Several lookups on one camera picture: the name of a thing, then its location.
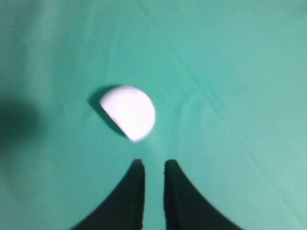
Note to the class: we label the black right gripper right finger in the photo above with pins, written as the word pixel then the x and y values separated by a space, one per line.
pixel 185 207

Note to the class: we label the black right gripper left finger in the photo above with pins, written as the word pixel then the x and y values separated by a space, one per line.
pixel 123 208

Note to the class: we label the white earphone case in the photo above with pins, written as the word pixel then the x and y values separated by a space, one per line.
pixel 131 109

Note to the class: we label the green table cloth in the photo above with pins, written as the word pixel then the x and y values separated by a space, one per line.
pixel 228 79

